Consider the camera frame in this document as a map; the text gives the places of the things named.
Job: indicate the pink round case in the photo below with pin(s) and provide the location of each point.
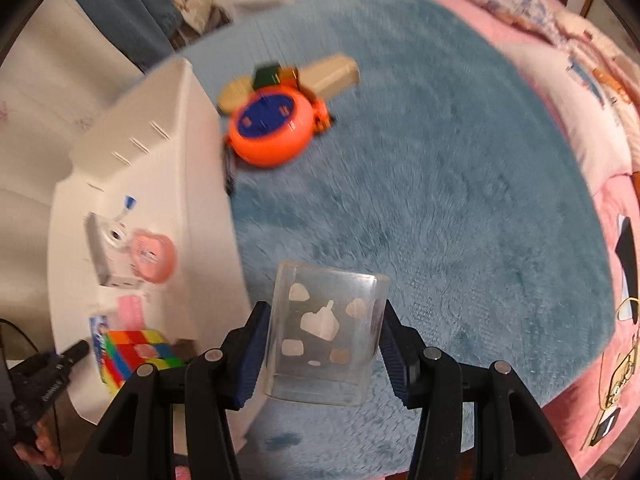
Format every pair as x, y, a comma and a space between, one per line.
155, 260

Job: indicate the cream printed cloth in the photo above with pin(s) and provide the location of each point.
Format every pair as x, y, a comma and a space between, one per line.
600, 45

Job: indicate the beige rectangular box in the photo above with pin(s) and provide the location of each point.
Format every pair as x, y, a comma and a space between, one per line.
335, 72

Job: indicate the blue label floss box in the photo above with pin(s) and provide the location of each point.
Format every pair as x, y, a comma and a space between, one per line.
102, 332

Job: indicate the pink printed blanket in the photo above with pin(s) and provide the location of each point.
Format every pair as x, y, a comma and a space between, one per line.
605, 200

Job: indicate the white plastic tray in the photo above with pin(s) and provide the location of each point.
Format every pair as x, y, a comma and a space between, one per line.
190, 210

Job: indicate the orange round blue-faced case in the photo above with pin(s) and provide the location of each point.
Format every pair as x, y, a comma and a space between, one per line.
280, 145

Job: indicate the blue plush mat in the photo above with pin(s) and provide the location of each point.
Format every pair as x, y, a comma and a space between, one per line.
450, 185

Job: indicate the blue denim cloth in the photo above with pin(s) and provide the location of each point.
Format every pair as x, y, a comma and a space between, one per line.
125, 0

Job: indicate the colourful puzzle cube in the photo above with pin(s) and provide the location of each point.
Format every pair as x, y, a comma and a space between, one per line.
135, 355

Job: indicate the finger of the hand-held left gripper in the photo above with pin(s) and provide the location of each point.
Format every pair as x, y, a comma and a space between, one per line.
72, 352

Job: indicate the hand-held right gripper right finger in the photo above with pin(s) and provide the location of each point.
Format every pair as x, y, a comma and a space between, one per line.
395, 355

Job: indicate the dark green cube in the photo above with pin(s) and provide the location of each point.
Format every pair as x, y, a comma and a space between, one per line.
265, 76

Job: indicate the blue-tipped white stick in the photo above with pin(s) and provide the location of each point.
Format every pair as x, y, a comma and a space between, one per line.
130, 202

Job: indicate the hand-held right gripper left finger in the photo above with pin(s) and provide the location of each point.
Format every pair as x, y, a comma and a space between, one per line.
252, 355

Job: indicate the person's left hand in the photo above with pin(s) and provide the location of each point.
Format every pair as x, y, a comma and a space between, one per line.
47, 450

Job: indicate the clear printed glass cup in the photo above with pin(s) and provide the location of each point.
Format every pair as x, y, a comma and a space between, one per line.
325, 285

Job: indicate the white rectangular box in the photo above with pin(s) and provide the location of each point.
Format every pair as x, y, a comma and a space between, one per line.
107, 260

